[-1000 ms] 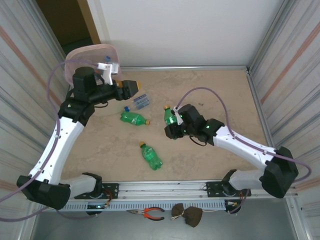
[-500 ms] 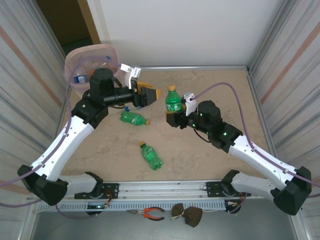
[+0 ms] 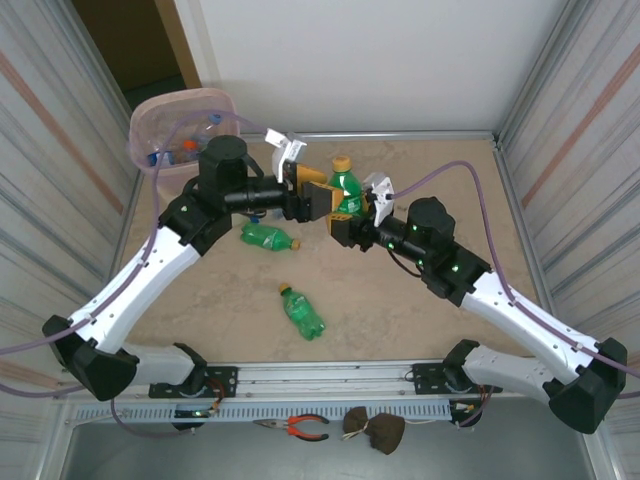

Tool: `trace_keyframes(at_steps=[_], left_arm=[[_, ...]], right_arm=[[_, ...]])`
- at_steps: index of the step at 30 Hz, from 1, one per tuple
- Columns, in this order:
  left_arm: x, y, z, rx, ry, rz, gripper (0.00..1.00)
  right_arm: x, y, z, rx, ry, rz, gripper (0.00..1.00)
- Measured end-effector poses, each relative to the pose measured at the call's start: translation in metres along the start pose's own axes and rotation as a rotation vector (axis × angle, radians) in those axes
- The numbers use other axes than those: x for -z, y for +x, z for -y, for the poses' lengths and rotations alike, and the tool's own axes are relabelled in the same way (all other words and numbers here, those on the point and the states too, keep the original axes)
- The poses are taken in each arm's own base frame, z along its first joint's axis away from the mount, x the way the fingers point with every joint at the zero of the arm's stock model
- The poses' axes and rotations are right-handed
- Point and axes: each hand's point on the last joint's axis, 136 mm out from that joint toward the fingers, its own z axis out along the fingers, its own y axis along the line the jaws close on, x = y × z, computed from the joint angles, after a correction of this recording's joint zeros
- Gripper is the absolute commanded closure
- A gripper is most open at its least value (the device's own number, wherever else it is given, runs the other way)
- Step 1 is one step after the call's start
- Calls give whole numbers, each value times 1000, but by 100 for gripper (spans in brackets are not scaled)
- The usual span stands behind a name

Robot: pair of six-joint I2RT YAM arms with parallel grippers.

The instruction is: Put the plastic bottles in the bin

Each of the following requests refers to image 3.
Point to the orange soda bottle orange cap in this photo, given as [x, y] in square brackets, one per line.
[189, 146]

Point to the beige plastic waste bin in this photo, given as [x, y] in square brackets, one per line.
[172, 179]

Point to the brown wooden door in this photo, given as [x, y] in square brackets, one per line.
[175, 30]

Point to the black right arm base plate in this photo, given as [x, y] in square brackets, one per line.
[425, 377]

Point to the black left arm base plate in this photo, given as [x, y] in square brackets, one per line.
[225, 380]

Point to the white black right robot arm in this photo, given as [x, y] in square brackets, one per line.
[525, 325]

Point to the pink bin liner bag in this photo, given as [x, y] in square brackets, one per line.
[150, 107]

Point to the small circuit board green light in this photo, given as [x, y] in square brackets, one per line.
[192, 413]

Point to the green soda bottle yellow cap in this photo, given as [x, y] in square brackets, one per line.
[265, 236]
[302, 315]
[347, 185]

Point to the aluminium mounting rail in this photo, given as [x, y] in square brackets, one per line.
[325, 375]

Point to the brown cloth bundle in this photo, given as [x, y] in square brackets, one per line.
[387, 432]

